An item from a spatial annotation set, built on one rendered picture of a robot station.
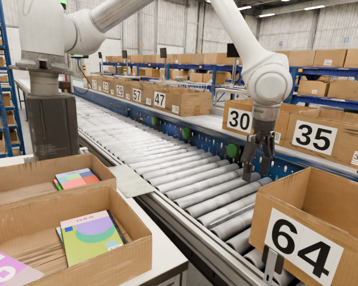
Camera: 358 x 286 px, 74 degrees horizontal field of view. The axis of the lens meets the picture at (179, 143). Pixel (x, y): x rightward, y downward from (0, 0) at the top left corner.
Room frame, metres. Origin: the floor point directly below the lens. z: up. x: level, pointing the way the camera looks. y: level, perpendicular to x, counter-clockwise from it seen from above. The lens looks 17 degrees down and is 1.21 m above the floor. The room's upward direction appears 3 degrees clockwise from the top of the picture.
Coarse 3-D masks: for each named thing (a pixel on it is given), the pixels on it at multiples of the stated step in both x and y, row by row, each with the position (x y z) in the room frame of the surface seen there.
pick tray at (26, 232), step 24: (96, 192) 0.65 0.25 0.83; (0, 216) 0.51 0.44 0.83; (24, 216) 0.54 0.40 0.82; (48, 216) 0.57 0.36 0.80; (72, 216) 0.60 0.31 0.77; (120, 216) 0.60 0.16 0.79; (0, 240) 0.50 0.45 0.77; (24, 240) 0.51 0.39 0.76; (48, 240) 0.52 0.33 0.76; (144, 240) 0.44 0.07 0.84; (48, 264) 0.43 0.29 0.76; (96, 264) 0.37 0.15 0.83; (120, 264) 0.40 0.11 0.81; (144, 264) 0.44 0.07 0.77
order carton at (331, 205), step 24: (312, 168) 0.72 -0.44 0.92; (264, 192) 0.54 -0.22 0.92; (288, 192) 0.66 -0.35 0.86; (312, 192) 0.71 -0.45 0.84; (336, 192) 0.66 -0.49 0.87; (264, 216) 0.53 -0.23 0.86; (288, 216) 0.48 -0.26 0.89; (312, 216) 0.44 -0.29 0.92; (336, 216) 0.64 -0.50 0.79; (264, 240) 0.52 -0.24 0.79; (336, 240) 0.40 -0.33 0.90; (288, 264) 0.46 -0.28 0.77
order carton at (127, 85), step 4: (116, 84) 2.54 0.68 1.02; (120, 84) 2.46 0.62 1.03; (124, 84) 2.38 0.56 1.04; (128, 84) 2.31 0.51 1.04; (116, 88) 2.55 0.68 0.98; (124, 88) 2.38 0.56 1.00; (128, 88) 2.31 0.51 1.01; (116, 92) 2.55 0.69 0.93; (124, 92) 2.39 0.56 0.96; (128, 92) 2.32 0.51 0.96; (116, 96) 2.55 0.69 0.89; (120, 96) 2.47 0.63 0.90; (124, 96) 2.39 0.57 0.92; (128, 100) 2.32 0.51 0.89
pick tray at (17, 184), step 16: (48, 160) 0.85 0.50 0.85; (64, 160) 0.88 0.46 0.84; (80, 160) 0.92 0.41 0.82; (96, 160) 0.89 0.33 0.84; (0, 176) 0.75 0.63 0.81; (16, 176) 0.78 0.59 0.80; (32, 176) 0.81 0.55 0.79; (48, 176) 0.84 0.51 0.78; (112, 176) 0.75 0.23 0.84; (0, 192) 0.74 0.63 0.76; (16, 192) 0.75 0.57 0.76; (32, 192) 0.75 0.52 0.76; (48, 192) 0.76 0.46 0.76; (64, 192) 0.62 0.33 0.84; (0, 208) 0.53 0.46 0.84
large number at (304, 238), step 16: (272, 208) 0.51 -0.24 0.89; (272, 224) 0.51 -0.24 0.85; (288, 224) 0.48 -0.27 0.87; (272, 240) 0.50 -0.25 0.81; (288, 240) 0.47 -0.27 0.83; (304, 240) 0.44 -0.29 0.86; (320, 240) 0.42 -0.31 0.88; (288, 256) 0.46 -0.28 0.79; (304, 256) 0.44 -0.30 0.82; (320, 256) 0.41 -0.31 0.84; (336, 256) 0.39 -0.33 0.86; (320, 272) 0.41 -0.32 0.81
